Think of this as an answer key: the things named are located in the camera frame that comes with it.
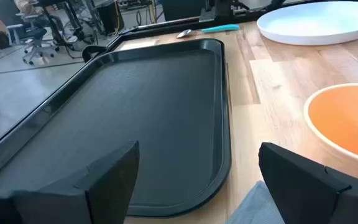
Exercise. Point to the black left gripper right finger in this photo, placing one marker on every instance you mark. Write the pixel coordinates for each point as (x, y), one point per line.
(306, 199)

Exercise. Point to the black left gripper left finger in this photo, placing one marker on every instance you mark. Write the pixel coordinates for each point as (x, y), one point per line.
(73, 202)

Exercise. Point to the grey cloth napkin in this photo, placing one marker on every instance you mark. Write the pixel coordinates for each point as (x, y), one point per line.
(253, 208)

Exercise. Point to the orange ceramic mug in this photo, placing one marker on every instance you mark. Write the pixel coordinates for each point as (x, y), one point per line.
(346, 118)

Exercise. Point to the white round plate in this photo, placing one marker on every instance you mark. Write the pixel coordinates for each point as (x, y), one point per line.
(315, 21)

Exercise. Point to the black plastic serving tray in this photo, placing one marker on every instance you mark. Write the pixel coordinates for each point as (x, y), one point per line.
(135, 118)

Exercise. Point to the grey office chair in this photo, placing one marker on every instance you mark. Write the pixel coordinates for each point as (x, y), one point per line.
(37, 37)

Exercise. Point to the black desk with legs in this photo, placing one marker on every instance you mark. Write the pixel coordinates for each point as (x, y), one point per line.
(53, 25)

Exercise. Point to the black computer tower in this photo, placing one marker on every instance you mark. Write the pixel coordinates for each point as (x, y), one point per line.
(109, 17)

